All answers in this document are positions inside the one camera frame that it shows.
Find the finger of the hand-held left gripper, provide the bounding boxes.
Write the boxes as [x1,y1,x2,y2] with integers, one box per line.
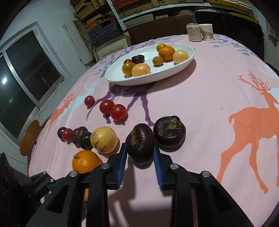
[28,171,59,195]

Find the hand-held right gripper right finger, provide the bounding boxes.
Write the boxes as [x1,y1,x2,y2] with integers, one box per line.
[153,146,254,227]

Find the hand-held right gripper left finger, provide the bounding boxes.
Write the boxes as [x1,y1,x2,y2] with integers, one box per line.
[26,143,128,227]

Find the orange mandarin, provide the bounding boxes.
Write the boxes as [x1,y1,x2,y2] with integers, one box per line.
[72,150,102,174]
[158,46,176,61]

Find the yellow tomato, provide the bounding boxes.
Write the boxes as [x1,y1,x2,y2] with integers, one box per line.
[122,62,136,76]

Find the white plate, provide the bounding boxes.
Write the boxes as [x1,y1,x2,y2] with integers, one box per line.
[105,43,195,86]

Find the carved wooden chair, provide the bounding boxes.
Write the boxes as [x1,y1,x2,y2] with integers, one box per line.
[20,120,41,156]

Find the pink deer print tablecloth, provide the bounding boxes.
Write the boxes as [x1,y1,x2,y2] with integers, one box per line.
[27,33,279,227]

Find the white framed window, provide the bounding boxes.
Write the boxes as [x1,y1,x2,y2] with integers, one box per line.
[0,22,72,144]

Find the cardboard box with framed panel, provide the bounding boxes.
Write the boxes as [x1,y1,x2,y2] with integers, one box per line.
[94,32,131,61]

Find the white leaning board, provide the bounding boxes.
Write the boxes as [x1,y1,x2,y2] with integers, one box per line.
[62,22,94,66]

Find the grey stone slab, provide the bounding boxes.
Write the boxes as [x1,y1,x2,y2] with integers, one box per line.
[73,20,97,52]

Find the dark blue patterned storage boxes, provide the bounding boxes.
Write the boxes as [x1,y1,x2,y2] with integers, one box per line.
[85,19,123,47]

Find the brown wooden board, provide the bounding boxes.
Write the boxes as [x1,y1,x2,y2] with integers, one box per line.
[126,15,195,45]

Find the pale drink can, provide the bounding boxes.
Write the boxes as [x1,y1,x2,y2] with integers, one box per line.
[186,23,203,42]

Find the paper cup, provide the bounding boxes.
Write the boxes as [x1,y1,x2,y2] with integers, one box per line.
[199,24,214,41]

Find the white metal shelf rack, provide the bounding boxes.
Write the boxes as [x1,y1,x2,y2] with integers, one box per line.
[107,0,262,24]

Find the pile of yellow woven boxes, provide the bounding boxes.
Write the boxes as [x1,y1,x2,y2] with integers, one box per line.
[70,0,109,24]

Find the black flat panel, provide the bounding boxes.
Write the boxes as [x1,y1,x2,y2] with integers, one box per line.
[194,10,265,59]

